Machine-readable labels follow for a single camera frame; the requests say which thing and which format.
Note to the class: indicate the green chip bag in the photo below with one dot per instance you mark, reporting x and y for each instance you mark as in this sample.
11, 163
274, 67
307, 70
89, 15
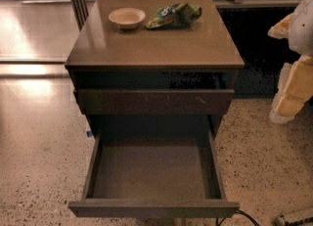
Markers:
177, 15

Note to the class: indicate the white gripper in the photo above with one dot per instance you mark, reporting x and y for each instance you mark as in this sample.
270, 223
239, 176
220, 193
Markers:
302, 34

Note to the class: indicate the brown wooden drawer cabinet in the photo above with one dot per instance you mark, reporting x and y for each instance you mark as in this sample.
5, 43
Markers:
200, 56

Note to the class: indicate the blue tape piece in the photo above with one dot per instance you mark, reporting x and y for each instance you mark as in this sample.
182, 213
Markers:
89, 133

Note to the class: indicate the drawer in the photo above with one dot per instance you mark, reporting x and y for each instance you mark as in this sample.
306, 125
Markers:
154, 178
106, 101

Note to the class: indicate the white paper bowl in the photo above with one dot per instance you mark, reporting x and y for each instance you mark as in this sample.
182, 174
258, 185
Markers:
127, 18

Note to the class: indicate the white power strip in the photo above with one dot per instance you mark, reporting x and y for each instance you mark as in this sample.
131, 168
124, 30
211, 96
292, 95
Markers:
302, 217

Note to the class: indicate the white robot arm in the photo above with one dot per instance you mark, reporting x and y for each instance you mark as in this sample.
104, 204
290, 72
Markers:
301, 31

